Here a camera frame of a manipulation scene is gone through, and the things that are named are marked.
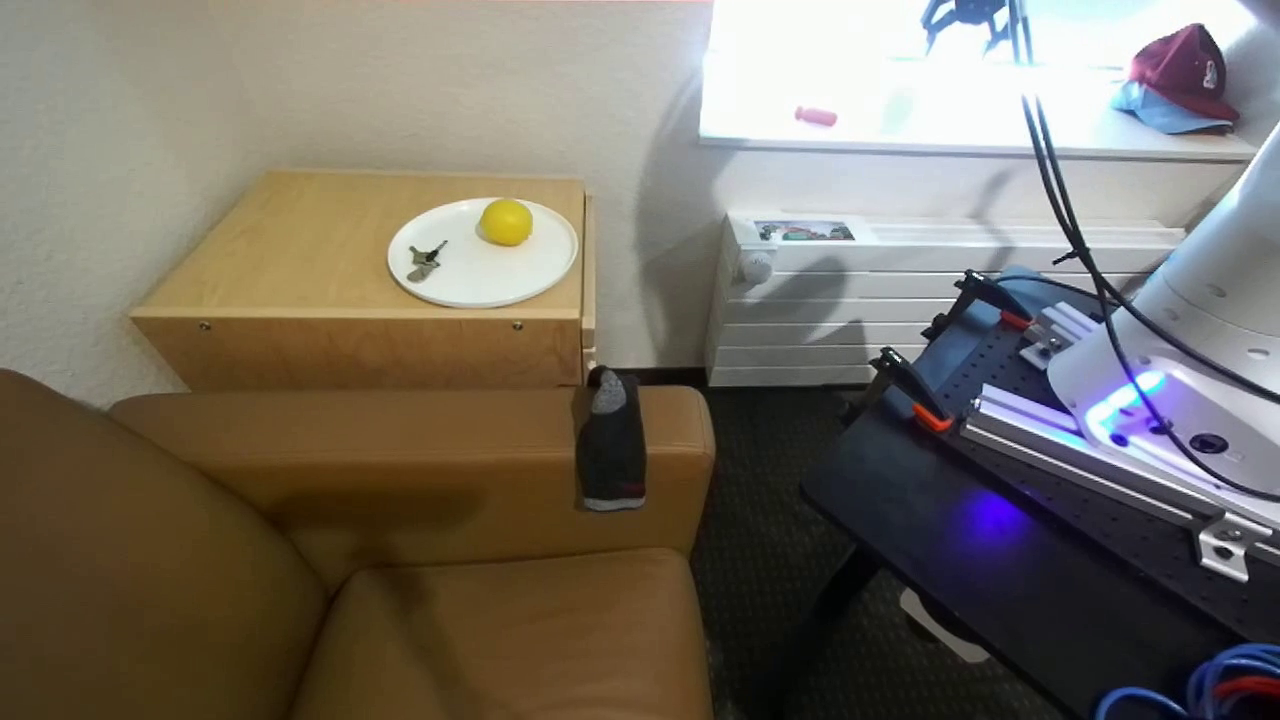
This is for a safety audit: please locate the brown leather armchair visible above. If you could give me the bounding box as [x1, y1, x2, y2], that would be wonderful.
[0, 366, 722, 720]

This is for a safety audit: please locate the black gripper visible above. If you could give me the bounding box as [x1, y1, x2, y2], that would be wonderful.
[921, 0, 1016, 58]

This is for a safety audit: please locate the maroon cap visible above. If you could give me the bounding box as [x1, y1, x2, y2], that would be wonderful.
[1124, 20, 1231, 127]

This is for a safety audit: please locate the light wooden nightstand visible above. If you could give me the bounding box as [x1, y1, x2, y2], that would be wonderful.
[128, 164, 602, 393]

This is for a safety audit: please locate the black clamp orange handle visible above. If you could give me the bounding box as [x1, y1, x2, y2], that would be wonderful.
[873, 349, 962, 440]
[952, 270, 1038, 337]

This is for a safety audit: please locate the black robot table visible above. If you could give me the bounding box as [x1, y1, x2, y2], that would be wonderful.
[797, 274, 1280, 720]

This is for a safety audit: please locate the light blue cap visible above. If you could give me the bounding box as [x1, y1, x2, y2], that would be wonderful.
[1111, 78, 1246, 139]

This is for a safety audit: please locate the grey and black sock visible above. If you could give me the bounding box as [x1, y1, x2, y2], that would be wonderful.
[574, 360, 652, 518]

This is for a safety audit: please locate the white window sill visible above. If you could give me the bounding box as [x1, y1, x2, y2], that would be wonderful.
[694, 0, 1280, 168]

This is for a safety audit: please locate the aluminium profile rail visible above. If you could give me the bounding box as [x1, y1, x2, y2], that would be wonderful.
[957, 378, 1280, 586]

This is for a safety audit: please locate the black perforated mount plate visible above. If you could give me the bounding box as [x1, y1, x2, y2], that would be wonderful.
[915, 298, 1072, 418]

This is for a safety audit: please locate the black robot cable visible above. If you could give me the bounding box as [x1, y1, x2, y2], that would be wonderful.
[1005, 0, 1280, 411]

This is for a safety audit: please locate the blue cable bundle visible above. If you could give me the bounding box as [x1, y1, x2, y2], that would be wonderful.
[1093, 641, 1280, 720]

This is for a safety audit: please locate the white round plate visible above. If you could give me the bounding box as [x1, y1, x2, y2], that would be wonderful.
[384, 196, 584, 313]

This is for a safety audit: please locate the yellow lemon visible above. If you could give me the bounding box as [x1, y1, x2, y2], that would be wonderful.
[475, 196, 537, 254]

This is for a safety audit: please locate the white wall radiator unit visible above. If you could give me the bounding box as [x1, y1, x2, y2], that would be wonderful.
[700, 208, 1191, 393]

